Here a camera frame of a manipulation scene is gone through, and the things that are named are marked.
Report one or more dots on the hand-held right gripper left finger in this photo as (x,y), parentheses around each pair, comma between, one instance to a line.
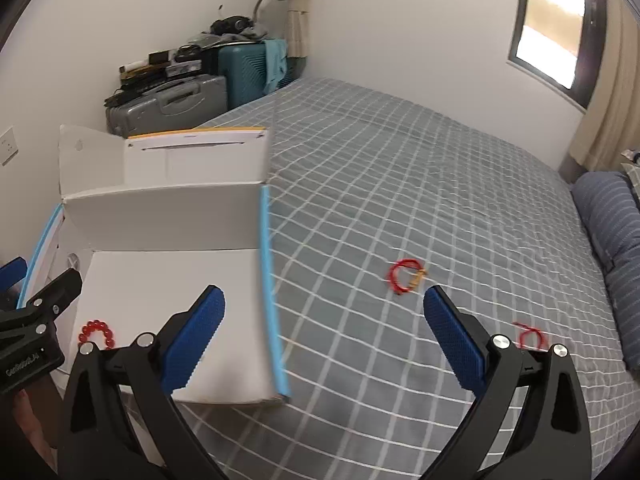
(197,335)

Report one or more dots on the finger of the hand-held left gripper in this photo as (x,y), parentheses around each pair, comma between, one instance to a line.
(57,292)
(12,272)

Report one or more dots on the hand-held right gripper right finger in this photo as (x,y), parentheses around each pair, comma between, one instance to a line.
(452,335)

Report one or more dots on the white cardboard box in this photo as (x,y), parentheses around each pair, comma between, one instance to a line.
(165,280)

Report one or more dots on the person's left forearm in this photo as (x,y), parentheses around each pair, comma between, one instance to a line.
(32,425)

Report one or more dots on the blue striped pillow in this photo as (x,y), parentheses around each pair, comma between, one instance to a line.
(610,220)

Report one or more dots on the grey hard suitcase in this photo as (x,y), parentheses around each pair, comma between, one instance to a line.
(170,105)

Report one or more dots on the pile of dark boxes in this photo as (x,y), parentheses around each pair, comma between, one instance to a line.
(150,67)

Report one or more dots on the teal hard suitcase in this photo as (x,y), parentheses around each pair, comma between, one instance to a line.
(245,75)

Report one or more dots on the beige window curtain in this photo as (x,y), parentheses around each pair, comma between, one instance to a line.
(610,120)

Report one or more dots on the teal cloth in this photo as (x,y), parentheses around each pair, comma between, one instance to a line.
(275,62)

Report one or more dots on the black bag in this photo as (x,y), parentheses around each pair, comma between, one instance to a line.
(230,25)

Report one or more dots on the dark framed window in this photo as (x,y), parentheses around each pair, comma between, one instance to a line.
(550,10)

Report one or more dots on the beige corner curtain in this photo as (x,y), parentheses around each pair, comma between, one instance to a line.
(300,10)

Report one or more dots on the white wall socket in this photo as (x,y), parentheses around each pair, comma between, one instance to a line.
(7,146)

